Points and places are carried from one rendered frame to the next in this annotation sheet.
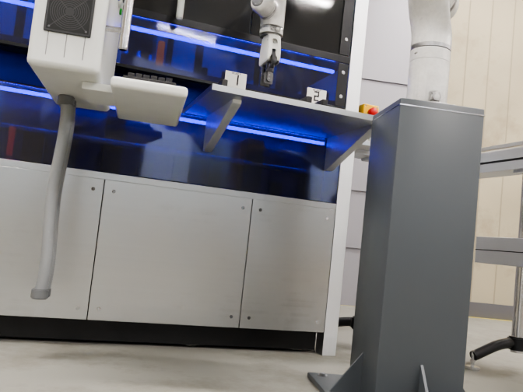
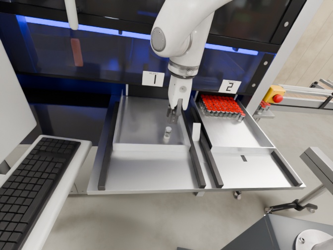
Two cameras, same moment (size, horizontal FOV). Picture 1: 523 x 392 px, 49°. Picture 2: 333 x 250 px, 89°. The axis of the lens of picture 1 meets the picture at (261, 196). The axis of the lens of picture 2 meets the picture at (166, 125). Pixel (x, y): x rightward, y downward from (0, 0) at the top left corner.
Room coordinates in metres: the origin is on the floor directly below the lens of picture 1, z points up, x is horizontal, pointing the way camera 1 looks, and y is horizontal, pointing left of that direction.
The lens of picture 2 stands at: (1.51, 0.00, 1.33)
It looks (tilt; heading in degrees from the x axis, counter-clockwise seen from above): 40 degrees down; 5
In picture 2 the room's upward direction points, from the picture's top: 12 degrees clockwise
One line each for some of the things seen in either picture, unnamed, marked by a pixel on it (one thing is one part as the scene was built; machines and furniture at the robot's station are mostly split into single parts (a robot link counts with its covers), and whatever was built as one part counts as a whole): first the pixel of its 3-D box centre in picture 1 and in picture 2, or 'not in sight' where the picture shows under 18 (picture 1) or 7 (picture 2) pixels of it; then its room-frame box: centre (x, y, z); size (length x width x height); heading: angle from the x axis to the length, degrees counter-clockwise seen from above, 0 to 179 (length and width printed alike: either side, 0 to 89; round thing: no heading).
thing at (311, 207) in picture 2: (516, 353); (295, 207); (2.43, -1.13, 0.07); 0.50 x 0.08 x 0.14; 109
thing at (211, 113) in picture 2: not in sight; (223, 113); (2.21, -0.19, 0.90); 0.18 x 0.02 x 0.05; 109
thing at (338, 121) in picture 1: (288, 119); (192, 135); (2.05, -0.07, 0.87); 0.70 x 0.48 x 0.02; 109
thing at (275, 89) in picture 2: (366, 114); (271, 93); (2.36, -0.40, 1.00); 0.08 x 0.07 x 0.07; 19
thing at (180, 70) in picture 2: (271, 33); (183, 66); (1.98, 0.03, 1.16); 0.09 x 0.08 x 0.03; 19
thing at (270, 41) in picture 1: (269, 50); (178, 86); (1.98, 0.03, 1.10); 0.10 x 0.07 x 0.11; 19
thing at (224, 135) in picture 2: not in sight; (226, 121); (2.17, -0.21, 0.90); 0.34 x 0.26 x 0.04; 19
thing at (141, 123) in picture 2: not in sight; (150, 116); (2.06, 0.12, 0.90); 0.34 x 0.26 x 0.04; 19
